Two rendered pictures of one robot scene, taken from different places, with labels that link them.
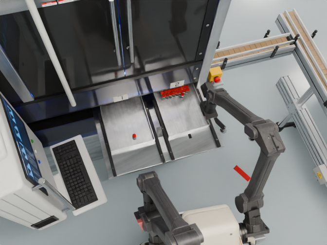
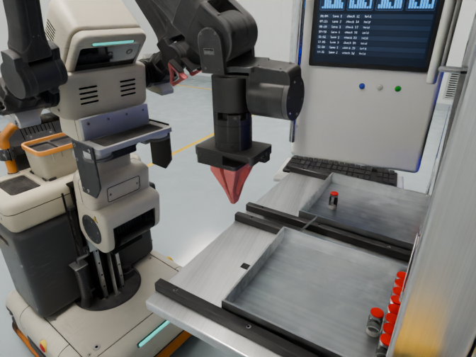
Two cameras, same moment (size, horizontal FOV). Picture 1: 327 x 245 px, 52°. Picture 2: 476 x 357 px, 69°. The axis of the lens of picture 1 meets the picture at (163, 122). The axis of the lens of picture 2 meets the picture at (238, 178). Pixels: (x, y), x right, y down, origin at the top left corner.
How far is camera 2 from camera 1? 190 cm
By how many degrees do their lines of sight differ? 84
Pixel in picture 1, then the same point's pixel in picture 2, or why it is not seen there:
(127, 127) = (363, 212)
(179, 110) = (333, 299)
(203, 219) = (111, 11)
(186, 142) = (242, 252)
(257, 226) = not seen: hidden behind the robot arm
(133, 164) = (288, 188)
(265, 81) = not seen: outside the picture
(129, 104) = not seen: hidden behind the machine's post
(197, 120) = (264, 307)
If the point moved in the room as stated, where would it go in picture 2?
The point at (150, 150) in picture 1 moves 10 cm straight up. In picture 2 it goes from (287, 210) to (289, 176)
